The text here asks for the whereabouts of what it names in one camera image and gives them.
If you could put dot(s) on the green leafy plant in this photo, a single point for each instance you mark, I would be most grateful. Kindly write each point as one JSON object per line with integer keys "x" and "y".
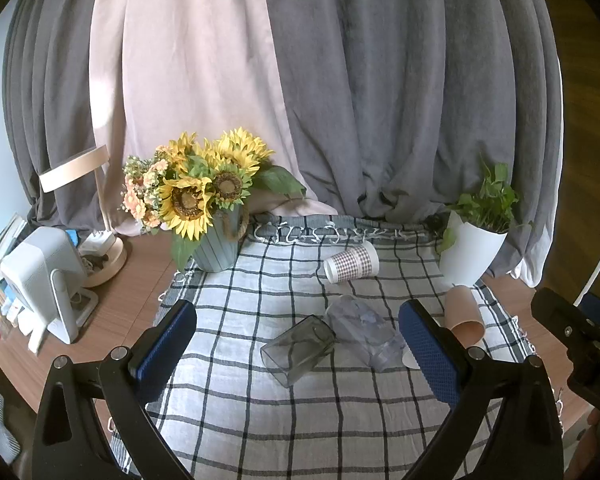
{"x": 490, "y": 202}

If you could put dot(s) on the black white checked tablecloth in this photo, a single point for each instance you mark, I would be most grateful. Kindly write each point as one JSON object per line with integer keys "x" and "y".
{"x": 280, "y": 425}

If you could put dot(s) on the pink curtain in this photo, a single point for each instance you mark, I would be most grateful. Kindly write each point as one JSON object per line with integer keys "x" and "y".
{"x": 190, "y": 60}

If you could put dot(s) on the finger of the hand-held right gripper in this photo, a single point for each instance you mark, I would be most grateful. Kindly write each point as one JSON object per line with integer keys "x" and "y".
{"x": 562, "y": 317}

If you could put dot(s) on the stack of books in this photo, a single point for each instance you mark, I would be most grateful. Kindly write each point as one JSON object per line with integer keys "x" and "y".
{"x": 2, "y": 245}

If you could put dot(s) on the white plug adapter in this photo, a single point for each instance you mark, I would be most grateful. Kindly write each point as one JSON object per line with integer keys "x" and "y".
{"x": 99, "y": 242}

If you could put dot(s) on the clear desk organizer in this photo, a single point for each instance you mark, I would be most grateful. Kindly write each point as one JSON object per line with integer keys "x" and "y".
{"x": 5, "y": 310}

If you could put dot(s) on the white device on stand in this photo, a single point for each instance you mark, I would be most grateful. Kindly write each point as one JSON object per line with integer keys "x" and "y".
{"x": 40, "y": 270}

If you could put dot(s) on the white plant pot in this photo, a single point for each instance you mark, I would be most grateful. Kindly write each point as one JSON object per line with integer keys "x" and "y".
{"x": 467, "y": 255}

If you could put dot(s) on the brown checkered paper cup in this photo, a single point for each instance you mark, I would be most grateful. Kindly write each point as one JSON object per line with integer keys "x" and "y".
{"x": 352, "y": 262}

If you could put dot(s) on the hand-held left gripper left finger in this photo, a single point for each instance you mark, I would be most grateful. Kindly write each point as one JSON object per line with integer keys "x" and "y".
{"x": 162, "y": 352}

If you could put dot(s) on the grey tinted glass cup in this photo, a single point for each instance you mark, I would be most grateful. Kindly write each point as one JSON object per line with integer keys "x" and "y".
{"x": 300, "y": 347}

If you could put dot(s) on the blue ribbed vase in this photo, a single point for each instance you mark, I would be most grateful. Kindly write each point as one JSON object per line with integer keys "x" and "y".
{"x": 217, "y": 252}

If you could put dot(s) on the grey curtain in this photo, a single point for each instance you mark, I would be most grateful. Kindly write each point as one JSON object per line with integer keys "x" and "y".
{"x": 410, "y": 85}
{"x": 50, "y": 85}

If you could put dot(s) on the beige paper cup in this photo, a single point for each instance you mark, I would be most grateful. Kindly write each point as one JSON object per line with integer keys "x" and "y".
{"x": 462, "y": 310}

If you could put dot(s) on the sunflower bouquet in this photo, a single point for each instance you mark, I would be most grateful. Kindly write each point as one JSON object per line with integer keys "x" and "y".
{"x": 190, "y": 195}

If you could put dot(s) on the person's right hand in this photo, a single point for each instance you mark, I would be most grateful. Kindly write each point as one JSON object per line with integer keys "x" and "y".
{"x": 587, "y": 437}

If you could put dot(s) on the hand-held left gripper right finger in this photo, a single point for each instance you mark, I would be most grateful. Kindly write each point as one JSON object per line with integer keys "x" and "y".
{"x": 430, "y": 355}

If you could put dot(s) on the white desk lamp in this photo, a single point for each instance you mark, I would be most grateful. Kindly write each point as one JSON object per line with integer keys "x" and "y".
{"x": 72, "y": 167}

